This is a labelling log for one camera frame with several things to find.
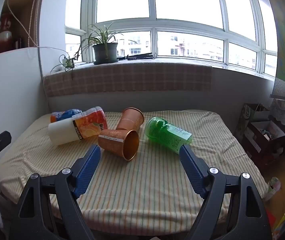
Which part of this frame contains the green drink bottle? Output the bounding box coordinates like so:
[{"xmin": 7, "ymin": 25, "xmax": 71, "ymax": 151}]
[{"xmin": 144, "ymin": 116, "xmax": 193, "ymax": 155}]

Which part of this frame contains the plaid cloth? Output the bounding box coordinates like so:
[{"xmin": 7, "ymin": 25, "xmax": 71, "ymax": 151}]
[{"xmin": 43, "ymin": 62, "xmax": 213, "ymax": 98}]

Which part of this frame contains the green paper bag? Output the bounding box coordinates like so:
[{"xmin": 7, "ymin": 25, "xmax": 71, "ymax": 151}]
[{"xmin": 234, "ymin": 102, "xmax": 270, "ymax": 142}]

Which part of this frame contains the small potted plant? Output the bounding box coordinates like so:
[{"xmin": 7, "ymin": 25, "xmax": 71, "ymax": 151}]
[{"xmin": 50, "ymin": 52, "xmax": 80, "ymax": 79}]

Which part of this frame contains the orange label drink bottle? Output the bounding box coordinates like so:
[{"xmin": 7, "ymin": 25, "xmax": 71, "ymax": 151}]
[{"xmin": 48, "ymin": 106, "xmax": 106, "ymax": 146}]

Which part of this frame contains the cardboard box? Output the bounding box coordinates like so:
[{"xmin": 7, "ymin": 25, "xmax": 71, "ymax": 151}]
[{"xmin": 242, "ymin": 120, "xmax": 285, "ymax": 167}]

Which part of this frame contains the wooden shelf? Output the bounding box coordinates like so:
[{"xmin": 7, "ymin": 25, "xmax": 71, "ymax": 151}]
[{"xmin": 0, "ymin": 0, "xmax": 45, "ymax": 54}]

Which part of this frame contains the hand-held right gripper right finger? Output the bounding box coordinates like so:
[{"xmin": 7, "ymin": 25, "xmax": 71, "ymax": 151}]
[{"xmin": 179, "ymin": 144, "xmax": 273, "ymax": 240}]

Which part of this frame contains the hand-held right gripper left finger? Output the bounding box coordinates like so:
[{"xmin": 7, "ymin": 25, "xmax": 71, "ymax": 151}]
[{"xmin": 12, "ymin": 144, "xmax": 101, "ymax": 240}]

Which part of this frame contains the striped tablecloth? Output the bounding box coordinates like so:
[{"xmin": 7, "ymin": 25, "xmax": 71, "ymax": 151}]
[{"xmin": 0, "ymin": 109, "xmax": 269, "ymax": 236}]

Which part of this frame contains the white cable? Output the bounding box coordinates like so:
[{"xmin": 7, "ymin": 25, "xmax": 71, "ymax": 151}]
[{"xmin": 6, "ymin": 0, "xmax": 69, "ymax": 60}]

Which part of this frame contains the copper paper cup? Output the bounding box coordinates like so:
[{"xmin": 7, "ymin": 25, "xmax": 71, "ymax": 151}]
[
  {"xmin": 98, "ymin": 129, "xmax": 140, "ymax": 161},
  {"xmin": 116, "ymin": 107, "xmax": 144, "ymax": 132}
]

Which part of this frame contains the potted spider plant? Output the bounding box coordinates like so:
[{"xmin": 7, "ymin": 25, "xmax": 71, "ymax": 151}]
[{"xmin": 74, "ymin": 22, "xmax": 138, "ymax": 65}]

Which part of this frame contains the red vase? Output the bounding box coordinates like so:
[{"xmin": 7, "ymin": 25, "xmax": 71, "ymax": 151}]
[{"xmin": 0, "ymin": 12, "xmax": 13, "ymax": 53}]

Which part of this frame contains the pastel patterned cup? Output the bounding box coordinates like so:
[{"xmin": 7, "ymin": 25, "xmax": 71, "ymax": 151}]
[{"xmin": 264, "ymin": 177, "xmax": 281, "ymax": 202}]

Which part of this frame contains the black flat tool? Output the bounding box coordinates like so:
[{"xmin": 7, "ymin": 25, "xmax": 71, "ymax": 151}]
[{"xmin": 117, "ymin": 52, "xmax": 156, "ymax": 61}]

